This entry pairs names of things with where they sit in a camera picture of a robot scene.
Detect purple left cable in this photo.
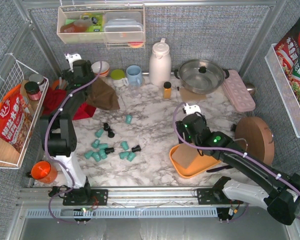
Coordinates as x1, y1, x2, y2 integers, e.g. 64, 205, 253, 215
44, 52, 103, 225

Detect white wire basket left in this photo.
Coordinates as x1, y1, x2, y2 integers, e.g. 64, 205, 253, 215
0, 53, 49, 169

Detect brown cloth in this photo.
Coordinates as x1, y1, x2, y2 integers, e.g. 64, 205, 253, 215
86, 78, 120, 111

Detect round wooden board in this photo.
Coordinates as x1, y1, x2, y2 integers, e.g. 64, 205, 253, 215
234, 116, 275, 166

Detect blue mug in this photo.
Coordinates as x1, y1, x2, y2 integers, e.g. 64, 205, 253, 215
126, 65, 143, 86

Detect brown cardboard piece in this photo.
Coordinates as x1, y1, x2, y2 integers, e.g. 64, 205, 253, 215
171, 143, 198, 169

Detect purple cable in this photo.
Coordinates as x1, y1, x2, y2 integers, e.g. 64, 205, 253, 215
44, 52, 103, 225
172, 101, 300, 223

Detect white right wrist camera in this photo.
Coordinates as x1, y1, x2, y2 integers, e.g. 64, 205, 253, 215
182, 102, 201, 116

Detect steel pot with lid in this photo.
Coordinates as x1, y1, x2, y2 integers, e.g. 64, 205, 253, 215
173, 59, 230, 95

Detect green package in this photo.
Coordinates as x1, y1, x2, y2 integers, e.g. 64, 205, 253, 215
80, 12, 105, 33

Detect red jar black lid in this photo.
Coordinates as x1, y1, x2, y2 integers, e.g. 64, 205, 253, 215
24, 81, 42, 101

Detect glass jar silver lid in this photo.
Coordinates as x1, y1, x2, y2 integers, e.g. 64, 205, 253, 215
29, 73, 45, 92

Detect orange bottle in rack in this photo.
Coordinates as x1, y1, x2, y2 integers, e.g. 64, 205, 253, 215
60, 19, 93, 33

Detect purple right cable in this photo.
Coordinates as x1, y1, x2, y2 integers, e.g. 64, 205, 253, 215
172, 101, 300, 223

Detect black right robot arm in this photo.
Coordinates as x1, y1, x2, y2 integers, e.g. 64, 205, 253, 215
174, 112, 300, 226

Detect white thermos jug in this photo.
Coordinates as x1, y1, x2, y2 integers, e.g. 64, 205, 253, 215
149, 38, 172, 87

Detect orange juice bottle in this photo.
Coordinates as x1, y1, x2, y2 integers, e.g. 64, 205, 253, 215
163, 81, 172, 99

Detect white orange striped bowl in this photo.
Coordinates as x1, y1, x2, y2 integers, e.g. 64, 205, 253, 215
91, 61, 110, 78

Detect black coffee capsule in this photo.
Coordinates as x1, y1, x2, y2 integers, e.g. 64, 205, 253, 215
131, 145, 142, 153
103, 122, 111, 131
104, 147, 115, 155
107, 128, 115, 138

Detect clear plastic containers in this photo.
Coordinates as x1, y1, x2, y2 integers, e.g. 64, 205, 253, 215
103, 11, 144, 43

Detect orange plastic basket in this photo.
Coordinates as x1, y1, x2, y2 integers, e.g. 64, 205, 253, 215
169, 144, 221, 179

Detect green lidded white cup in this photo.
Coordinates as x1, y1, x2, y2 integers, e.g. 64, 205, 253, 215
110, 69, 129, 88

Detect red cloth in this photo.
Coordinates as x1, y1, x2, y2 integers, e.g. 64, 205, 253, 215
41, 88, 97, 121

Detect small brown cardboard sheet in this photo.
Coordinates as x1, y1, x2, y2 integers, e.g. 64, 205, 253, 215
179, 87, 206, 103

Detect steel round object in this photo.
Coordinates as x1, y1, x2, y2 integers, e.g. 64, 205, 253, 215
244, 82, 256, 97

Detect cream wall rack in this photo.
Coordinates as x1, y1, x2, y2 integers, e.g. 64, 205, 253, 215
57, 3, 146, 48

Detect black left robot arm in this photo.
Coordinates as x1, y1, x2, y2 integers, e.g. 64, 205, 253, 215
39, 59, 95, 203

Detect pink egg tray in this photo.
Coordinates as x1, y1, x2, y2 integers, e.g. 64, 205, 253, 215
221, 69, 256, 113

